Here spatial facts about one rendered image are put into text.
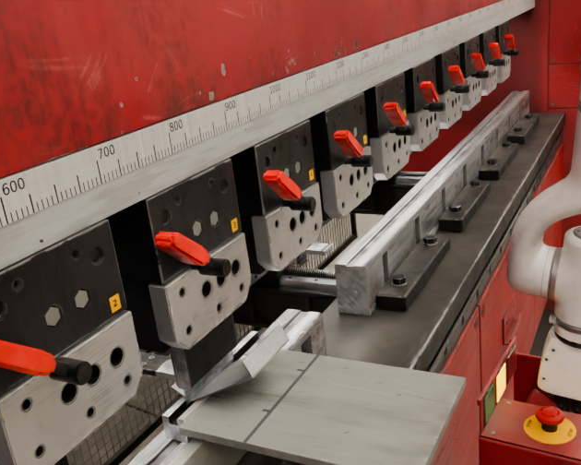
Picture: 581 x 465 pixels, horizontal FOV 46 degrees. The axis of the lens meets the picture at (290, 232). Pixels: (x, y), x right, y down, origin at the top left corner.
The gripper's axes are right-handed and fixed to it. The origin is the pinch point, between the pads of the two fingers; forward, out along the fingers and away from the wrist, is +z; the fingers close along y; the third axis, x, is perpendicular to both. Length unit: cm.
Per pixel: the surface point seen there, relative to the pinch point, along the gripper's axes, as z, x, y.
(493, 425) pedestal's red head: -3.4, -11.5, -9.3
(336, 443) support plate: -26, -48, -18
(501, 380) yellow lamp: -6.8, -4.6, -10.0
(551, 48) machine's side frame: -29, 173, -33
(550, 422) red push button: -6.7, -11.4, -1.7
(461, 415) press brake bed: 15.2, 11.9, -19.2
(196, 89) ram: -58, -41, -37
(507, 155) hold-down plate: -11, 98, -31
